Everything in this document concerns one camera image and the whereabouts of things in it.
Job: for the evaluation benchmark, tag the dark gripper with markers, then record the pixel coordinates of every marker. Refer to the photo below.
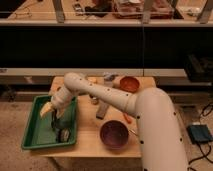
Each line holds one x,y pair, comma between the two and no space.
55,122

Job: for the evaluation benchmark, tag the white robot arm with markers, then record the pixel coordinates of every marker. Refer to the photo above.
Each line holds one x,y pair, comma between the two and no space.
159,133

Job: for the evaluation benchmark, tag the green plastic tray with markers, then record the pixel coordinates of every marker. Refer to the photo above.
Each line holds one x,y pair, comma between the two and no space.
39,133

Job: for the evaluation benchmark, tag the small metal cup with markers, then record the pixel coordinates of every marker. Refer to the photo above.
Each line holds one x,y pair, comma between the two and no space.
94,100

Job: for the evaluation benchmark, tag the purple bowl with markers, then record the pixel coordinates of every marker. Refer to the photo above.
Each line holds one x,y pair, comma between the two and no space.
114,134

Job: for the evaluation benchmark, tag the orange carrot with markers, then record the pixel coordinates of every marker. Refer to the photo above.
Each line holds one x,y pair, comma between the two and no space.
127,118

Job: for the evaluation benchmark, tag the red bowl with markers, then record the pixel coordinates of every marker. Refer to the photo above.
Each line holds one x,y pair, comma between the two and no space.
129,84

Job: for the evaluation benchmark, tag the black power adapter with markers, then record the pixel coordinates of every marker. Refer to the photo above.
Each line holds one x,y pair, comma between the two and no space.
199,134

